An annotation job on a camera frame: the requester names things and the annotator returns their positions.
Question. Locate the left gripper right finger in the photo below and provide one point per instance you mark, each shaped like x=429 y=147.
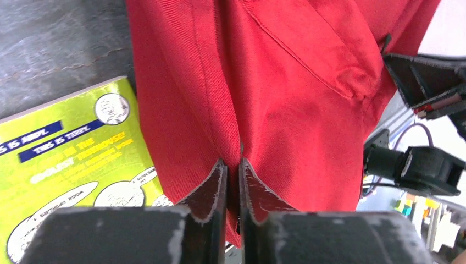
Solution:
x=274 y=232

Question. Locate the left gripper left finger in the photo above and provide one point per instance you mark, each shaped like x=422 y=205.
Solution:
x=191 y=231

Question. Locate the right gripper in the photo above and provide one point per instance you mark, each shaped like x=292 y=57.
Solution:
x=432 y=85

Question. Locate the red backpack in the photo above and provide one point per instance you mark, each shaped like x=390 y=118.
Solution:
x=295 y=87

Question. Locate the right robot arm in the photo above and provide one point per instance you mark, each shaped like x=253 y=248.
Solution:
x=423 y=170

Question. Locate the colourful toy block cluster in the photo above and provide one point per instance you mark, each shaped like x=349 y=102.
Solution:
x=439 y=222

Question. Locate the green treehouse book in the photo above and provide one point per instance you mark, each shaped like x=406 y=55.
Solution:
x=83 y=149

